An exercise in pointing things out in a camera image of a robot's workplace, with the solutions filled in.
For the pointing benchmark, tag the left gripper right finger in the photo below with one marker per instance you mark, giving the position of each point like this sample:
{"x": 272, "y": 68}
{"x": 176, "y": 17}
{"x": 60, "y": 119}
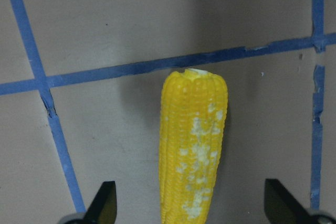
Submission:
{"x": 281, "y": 207}

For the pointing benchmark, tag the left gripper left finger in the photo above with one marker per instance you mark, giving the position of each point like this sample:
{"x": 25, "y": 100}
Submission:
{"x": 103, "y": 208}

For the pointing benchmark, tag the yellow corn cob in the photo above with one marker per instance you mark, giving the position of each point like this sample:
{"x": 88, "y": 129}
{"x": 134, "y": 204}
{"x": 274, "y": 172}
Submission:
{"x": 192, "y": 120}

